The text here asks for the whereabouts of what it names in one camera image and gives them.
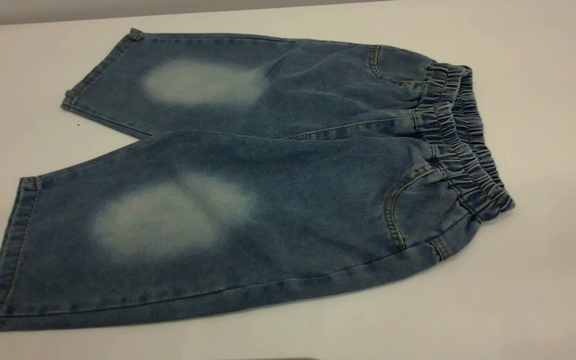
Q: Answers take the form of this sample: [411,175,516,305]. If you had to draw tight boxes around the blue denim shorts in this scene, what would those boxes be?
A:
[0,27,515,333]

